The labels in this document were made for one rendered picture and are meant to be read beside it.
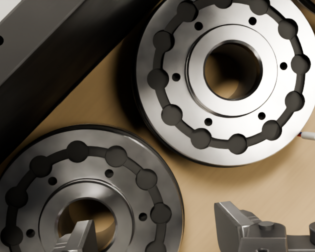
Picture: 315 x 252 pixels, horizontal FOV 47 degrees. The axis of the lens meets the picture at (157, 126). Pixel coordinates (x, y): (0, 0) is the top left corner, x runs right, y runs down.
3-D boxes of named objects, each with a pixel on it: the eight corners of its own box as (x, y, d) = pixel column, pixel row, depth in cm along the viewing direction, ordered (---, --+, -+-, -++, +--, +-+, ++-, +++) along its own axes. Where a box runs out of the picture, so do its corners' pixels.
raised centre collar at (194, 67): (236, 136, 19) (240, 137, 19) (164, 78, 19) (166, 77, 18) (292, 65, 19) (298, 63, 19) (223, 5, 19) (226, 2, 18)
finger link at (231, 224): (243, 288, 13) (218, 247, 16) (262, 285, 13) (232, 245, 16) (237, 226, 13) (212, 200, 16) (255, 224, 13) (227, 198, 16)
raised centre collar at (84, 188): (96, 289, 19) (95, 295, 18) (19, 234, 18) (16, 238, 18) (153, 214, 19) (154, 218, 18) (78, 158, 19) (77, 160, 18)
